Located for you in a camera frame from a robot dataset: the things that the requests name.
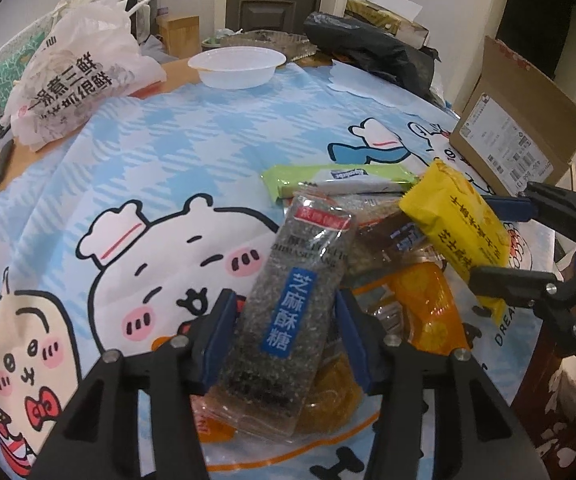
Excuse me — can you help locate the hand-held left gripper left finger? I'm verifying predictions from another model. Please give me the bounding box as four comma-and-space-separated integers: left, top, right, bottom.
28, 287, 241, 480

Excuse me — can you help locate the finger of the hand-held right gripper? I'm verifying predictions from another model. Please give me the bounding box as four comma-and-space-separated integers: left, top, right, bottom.
483, 180, 576, 257
468, 265, 576, 357

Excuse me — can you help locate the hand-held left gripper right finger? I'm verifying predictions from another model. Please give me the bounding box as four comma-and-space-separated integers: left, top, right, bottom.
335, 289, 551, 480

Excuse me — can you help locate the yellow snack packet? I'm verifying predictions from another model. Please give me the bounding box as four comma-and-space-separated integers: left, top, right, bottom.
399, 159, 511, 323

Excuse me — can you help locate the orange clear snack packet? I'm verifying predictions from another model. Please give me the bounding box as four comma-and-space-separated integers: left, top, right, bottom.
358, 260, 471, 356

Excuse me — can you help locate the black sesame candy packet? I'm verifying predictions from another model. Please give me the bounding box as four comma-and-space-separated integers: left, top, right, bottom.
203, 185, 359, 443

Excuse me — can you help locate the brown cardboard box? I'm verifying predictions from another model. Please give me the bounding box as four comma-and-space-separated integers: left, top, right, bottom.
450, 35, 576, 196

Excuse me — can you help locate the amber clear snack packet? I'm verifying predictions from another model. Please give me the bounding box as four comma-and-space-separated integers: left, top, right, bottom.
190, 350, 369, 448

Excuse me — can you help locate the brown clear snack packet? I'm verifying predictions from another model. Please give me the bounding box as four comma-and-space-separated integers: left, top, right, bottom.
318, 187, 441, 278

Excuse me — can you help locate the green snack packet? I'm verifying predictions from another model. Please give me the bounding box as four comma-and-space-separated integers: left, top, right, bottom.
260, 165, 419, 205

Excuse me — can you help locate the blue cartoon printed tablecloth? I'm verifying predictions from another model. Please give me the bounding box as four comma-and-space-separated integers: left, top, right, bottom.
0, 57, 559, 480

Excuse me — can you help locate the black plastic bag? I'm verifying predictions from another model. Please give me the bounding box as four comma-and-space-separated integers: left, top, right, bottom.
303, 10, 441, 106

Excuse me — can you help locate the olive cardboard box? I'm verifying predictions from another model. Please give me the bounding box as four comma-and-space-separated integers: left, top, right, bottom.
345, 0, 429, 51

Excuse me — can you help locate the white plastic bowl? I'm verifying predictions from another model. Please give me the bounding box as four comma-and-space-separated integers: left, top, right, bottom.
188, 49, 287, 90

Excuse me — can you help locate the printed white plastic bag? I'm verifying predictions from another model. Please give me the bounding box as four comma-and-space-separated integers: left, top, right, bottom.
10, 7, 169, 153

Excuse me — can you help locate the small wooden box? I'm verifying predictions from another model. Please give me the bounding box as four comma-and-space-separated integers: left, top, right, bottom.
157, 14, 201, 58

